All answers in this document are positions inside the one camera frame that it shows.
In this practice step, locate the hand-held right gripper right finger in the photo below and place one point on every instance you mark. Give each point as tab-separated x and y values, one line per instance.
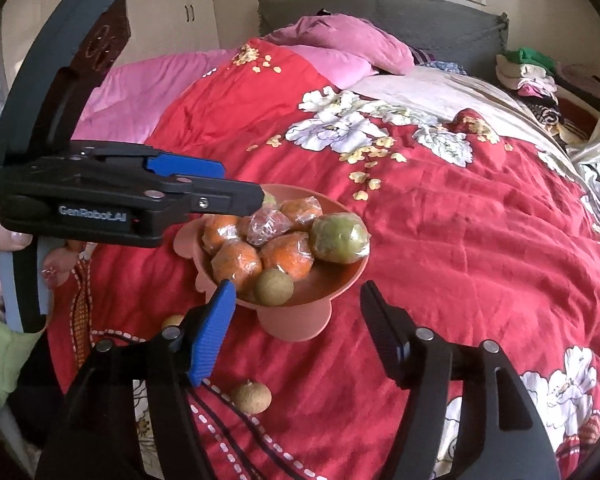
387	335

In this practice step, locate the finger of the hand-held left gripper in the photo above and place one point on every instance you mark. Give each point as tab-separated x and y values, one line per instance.
185	166
225	199

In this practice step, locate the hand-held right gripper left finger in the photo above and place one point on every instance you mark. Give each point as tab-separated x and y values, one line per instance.
211	332

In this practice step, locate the small green fruit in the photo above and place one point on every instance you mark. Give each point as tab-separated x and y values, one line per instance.
270	199

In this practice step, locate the small reddish fruit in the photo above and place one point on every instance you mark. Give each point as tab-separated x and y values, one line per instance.
267	226

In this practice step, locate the brown longan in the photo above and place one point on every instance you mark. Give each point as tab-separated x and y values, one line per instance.
250	397
273	287
172	321

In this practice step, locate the pink footed bowl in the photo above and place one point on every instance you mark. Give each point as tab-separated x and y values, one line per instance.
325	280

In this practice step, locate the large orange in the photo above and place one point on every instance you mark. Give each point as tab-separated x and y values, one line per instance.
287	256

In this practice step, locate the large green fruit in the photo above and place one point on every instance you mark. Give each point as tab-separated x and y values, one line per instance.
339	238

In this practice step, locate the person's left forearm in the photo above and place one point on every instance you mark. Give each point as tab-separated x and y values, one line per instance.
0	355

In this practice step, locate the pink blanket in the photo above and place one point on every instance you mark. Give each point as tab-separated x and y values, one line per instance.
180	80

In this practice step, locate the red floral blanket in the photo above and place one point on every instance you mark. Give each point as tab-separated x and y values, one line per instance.
455	240

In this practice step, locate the white wardrobe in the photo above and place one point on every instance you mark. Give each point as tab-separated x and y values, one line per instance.
170	10

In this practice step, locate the beige bed sheet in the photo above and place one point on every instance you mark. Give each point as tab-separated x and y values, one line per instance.
420	90

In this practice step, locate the grey padded headboard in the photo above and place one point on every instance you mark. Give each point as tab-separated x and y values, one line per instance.
430	30

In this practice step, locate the white crumpled cloth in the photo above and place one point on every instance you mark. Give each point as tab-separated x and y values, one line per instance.
597	170

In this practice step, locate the pile of folded clothes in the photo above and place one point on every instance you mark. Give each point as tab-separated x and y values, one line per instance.
535	85

